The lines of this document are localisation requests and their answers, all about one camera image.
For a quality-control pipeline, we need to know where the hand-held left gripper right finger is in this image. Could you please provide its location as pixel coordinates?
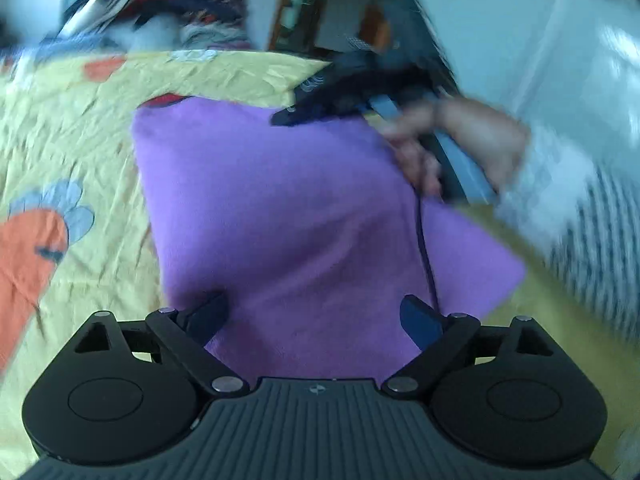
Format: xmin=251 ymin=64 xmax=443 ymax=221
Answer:
xmin=381 ymin=294 xmax=557 ymax=397

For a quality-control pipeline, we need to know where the black cable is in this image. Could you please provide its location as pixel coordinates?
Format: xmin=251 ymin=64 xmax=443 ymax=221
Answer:
xmin=414 ymin=191 xmax=443 ymax=314

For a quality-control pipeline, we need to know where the pile of mixed clothes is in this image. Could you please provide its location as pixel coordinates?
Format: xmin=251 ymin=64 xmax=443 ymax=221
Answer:
xmin=59 ymin=0 xmax=252 ymax=55

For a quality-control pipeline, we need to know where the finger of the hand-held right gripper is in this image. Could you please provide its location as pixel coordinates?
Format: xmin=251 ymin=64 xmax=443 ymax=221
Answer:
xmin=270 ymin=102 xmax=353 ymax=128

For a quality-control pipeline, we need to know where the brown wooden door frame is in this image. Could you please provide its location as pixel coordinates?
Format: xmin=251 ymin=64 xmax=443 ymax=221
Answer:
xmin=267 ymin=0 xmax=418 ymax=58

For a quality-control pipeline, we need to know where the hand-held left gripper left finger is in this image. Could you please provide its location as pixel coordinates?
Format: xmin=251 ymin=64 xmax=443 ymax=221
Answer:
xmin=72 ymin=290 xmax=252 ymax=400

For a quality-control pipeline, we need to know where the yellow printed bed sheet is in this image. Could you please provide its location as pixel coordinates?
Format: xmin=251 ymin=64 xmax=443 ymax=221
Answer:
xmin=0 ymin=50 xmax=640 ymax=480

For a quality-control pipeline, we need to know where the blue grey cloth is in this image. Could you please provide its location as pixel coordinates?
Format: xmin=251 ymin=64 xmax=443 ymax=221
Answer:
xmin=15 ymin=34 xmax=132 ymax=68

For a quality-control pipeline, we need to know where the person's right hand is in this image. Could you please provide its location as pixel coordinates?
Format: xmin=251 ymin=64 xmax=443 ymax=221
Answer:
xmin=379 ymin=96 xmax=532 ymax=197

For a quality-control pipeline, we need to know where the purple shirt with red collar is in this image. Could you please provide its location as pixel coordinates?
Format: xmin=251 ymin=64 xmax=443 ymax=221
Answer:
xmin=131 ymin=96 xmax=529 ymax=382

